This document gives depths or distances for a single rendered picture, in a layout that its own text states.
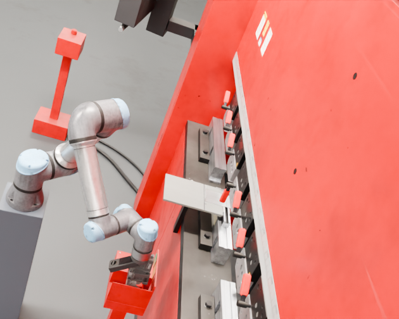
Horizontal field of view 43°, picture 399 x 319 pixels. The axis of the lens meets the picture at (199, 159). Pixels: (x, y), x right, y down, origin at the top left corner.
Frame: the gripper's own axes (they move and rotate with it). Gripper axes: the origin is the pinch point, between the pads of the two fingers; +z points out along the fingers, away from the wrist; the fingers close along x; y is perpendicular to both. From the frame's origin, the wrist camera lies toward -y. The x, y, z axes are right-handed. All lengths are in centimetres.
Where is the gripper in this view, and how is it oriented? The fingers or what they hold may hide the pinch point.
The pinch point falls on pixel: (125, 289)
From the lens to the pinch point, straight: 209.3
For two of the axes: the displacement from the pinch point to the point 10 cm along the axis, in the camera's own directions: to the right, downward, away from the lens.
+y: 9.7, 2.1, 1.5
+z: -2.6, 8.0, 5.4
